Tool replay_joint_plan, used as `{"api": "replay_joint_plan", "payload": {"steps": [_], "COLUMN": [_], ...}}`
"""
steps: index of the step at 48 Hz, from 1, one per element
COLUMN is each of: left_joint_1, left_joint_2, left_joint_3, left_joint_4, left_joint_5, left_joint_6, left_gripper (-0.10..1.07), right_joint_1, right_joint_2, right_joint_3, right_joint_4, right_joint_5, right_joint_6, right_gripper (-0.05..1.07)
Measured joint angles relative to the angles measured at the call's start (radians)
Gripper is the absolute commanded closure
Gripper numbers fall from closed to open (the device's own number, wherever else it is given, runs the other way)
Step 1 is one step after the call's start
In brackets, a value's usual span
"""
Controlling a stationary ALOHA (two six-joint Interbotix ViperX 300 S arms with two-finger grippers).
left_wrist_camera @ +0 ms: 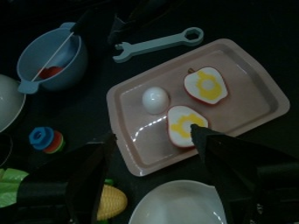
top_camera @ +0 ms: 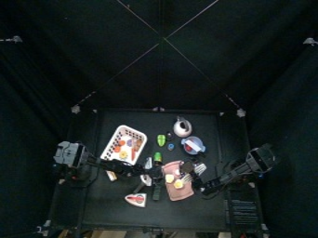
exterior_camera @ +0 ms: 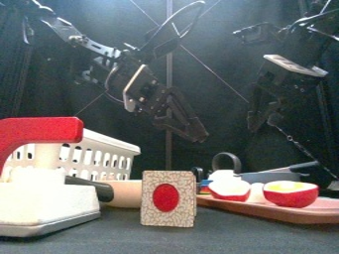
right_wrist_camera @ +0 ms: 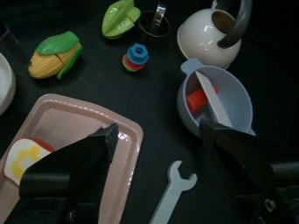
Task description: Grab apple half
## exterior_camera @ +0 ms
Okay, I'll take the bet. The red apple half white flesh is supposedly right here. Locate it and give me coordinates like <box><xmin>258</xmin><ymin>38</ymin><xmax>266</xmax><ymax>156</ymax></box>
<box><xmin>207</xmin><ymin>179</ymin><xmax>254</xmax><ymax>202</ymax></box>

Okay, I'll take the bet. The red apple half yellow core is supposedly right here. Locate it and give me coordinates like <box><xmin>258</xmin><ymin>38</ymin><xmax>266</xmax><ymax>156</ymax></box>
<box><xmin>262</xmin><ymin>180</ymin><xmax>321</xmax><ymax>209</ymax></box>

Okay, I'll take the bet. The white plastic slotted basket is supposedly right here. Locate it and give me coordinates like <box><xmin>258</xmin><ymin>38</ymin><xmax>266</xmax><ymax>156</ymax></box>
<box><xmin>8</xmin><ymin>128</ymin><xmax>143</xmax><ymax>183</ymax></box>

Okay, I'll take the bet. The small multicoloured toy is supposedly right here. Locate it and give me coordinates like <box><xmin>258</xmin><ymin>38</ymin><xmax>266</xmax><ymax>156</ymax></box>
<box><xmin>196</xmin><ymin>179</ymin><xmax>215</xmax><ymax>196</ymax></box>

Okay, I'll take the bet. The patterned block with red dot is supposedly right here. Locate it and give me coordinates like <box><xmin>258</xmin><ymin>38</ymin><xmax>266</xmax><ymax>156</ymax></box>
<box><xmin>139</xmin><ymin>170</ymin><xmax>199</xmax><ymax>229</ymax></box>

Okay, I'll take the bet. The small white toy piece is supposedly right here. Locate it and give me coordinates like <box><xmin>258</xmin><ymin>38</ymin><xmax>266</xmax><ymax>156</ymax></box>
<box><xmin>247</xmin><ymin>182</ymin><xmax>269</xmax><ymax>204</ymax></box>

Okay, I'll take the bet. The wooden rolling pin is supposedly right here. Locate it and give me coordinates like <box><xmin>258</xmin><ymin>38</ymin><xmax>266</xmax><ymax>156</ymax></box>
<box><xmin>64</xmin><ymin>175</ymin><xmax>146</xmax><ymax>209</ymax></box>

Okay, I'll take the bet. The pink cutting board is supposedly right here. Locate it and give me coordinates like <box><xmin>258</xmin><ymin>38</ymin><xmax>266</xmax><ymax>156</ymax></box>
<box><xmin>195</xmin><ymin>193</ymin><xmax>339</xmax><ymax>226</ymax></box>

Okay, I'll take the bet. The red white toy stand mixer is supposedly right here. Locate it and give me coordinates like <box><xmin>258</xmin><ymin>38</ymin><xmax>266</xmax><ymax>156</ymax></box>
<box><xmin>0</xmin><ymin>116</ymin><xmax>102</xmax><ymax>238</ymax></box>

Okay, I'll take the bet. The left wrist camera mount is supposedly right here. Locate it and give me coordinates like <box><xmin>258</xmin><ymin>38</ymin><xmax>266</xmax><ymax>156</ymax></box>
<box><xmin>120</xmin><ymin>63</ymin><xmax>152</xmax><ymax>114</ymax></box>

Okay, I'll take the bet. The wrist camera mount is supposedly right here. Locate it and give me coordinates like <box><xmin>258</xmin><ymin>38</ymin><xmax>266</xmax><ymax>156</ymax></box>
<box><xmin>120</xmin><ymin>63</ymin><xmax>152</xmax><ymax>114</ymax></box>
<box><xmin>262</xmin><ymin>54</ymin><xmax>330</xmax><ymax>78</ymax></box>

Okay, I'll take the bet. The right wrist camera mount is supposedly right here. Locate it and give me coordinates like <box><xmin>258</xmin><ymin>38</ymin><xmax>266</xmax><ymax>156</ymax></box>
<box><xmin>262</xmin><ymin>54</ymin><xmax>330</xmax><ymax>78</ymax></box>

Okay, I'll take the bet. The thin diagonal frame brace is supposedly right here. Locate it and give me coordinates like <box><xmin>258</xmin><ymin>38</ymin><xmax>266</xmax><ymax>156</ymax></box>
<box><xmin>271</xmin><ymin>122</ymin><xmax>339</xmax><ymax>182</ymax></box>

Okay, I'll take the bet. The grey pan with black handle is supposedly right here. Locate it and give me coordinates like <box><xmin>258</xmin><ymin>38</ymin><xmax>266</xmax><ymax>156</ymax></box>
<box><xmin>239</xmin><ymin>160</ymin><xmax>322</xmax><ymax>186</ymax></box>

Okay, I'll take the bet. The white kettle with black handle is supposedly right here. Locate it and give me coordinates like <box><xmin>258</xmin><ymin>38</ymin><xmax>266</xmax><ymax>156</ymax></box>
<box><xmin>206</xmin><ymin>151</ymin><xmax>244</xmax><ymax>187</ymax></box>

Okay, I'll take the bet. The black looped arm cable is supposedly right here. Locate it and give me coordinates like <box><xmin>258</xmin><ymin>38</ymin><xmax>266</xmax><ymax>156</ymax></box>
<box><xmin>136</xmin><ymin>0</ymin><xmax>208</xmax><ymax>63</ymax></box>

